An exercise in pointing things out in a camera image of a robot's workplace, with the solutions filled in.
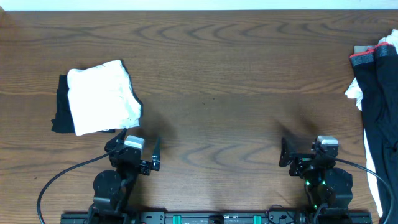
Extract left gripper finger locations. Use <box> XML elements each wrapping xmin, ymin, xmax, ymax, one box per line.
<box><xmin>104</xmin><ymin>128</ymin><xmax>127</xmax><ymax>152</ymax></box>
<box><xmin>151</xmin><ymin>138</ymin><xmax>161</xmax><ymax>171</ymax></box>

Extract black leggings with red waistband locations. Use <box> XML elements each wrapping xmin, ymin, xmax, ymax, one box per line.
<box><xmin>350</xmin><ymin>43</ymin><xmax>397</xmax><ymax>223</ymax></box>

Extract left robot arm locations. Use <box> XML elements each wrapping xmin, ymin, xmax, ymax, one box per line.
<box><xmin>86</xmin><ymin>129</ymin><xmax>161</xmax><ymax>224</ymax></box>

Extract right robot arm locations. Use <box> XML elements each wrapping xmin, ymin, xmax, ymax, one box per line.
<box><xmin>279</xmin><ymin>136</ymin><xmax>353</xmax><ymax>223</ymax></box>

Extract folded white garment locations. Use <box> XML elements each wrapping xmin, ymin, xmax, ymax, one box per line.
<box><xmin>67</xmin><ymin>59</ymin><xmax>142</xmax><ymax>136</ymax></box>

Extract folded black garment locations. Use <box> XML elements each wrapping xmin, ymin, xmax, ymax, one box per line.
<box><xmin>51</xmin><ymin>60</ymin><xmax>144</xmax><ymax>134</ymax></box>

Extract crumpled white shirt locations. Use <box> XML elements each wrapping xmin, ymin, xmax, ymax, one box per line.
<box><xmin>345</xmin><ymin>29</ymin><xmax>397</xmax><ymax>218</ymax></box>

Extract grey cloth piece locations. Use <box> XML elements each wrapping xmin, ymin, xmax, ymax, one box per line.
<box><xmin>353</xmin><ymin>45</ymin><xmax>374</xmax><ymax>54</ymax></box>

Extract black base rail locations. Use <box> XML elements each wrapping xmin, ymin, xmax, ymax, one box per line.
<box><xmin>60</xmin><ymin>210</ymin><xmax>373</xmax><ymax>224</ymax></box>

